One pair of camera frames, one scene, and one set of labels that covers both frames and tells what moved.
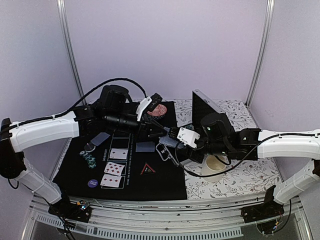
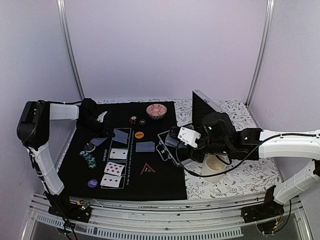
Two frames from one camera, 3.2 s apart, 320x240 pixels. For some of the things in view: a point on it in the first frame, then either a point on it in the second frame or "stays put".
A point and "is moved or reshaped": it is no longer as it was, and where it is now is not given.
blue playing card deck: [167, 140] is moved or reshaped
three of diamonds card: [118, 153] stays put
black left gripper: [145, 130] → [103, 133]
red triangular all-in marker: [147, 169] stays put
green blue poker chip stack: [91, 160] stays put
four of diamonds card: [110, 180] stays put
